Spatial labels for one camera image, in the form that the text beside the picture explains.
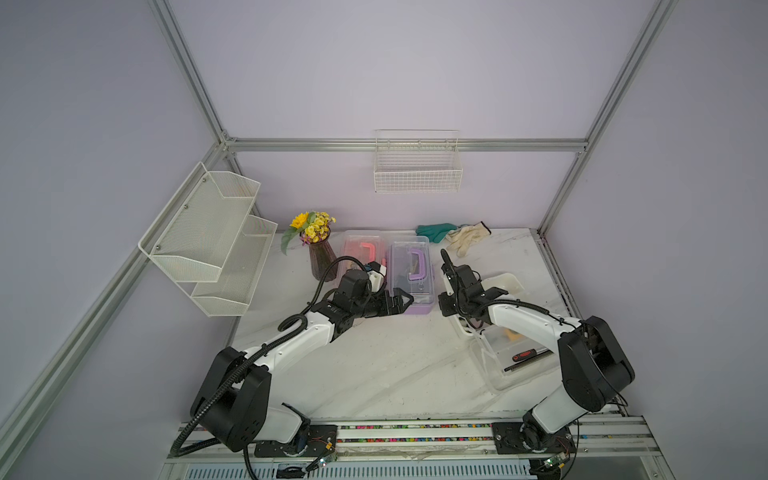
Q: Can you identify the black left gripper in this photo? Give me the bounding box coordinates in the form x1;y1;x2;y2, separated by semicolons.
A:
351;286;412;319

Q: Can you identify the purple toolbox with clear lid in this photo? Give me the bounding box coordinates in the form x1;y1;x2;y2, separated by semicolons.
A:
387;235;436;315

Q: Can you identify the pink toolbox with clear lid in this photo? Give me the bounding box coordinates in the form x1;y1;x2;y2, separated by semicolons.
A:
341;230;387;292

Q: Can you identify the white toolbox with clear lid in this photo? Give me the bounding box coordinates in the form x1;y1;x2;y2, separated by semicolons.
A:
450;305;562;394

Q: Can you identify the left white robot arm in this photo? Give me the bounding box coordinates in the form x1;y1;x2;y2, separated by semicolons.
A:
169;257;414;464

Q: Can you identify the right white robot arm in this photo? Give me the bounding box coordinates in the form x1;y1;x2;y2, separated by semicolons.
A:
439;250;636;456

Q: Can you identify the beige work glove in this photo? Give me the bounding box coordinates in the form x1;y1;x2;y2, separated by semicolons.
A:
446;222;492;258

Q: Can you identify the green work glove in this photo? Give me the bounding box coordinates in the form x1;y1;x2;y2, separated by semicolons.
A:
415;223;459;244

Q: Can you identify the glass vase with yellow flowers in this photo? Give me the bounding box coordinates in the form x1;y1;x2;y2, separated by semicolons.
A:
280;211;338;282

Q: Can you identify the black hex key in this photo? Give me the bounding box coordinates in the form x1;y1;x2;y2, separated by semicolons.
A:
503;349;553;373

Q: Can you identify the white mesh two-tier shelf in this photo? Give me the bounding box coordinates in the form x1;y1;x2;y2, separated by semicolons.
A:
138;163;277;317

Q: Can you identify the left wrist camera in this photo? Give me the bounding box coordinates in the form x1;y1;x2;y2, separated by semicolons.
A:
334;262;387;310

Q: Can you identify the red handled screwdriver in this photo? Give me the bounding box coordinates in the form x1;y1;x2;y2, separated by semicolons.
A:
513;349;542;363

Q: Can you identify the white wire wall basket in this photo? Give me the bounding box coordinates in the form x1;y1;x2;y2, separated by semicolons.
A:
373;129;463;194

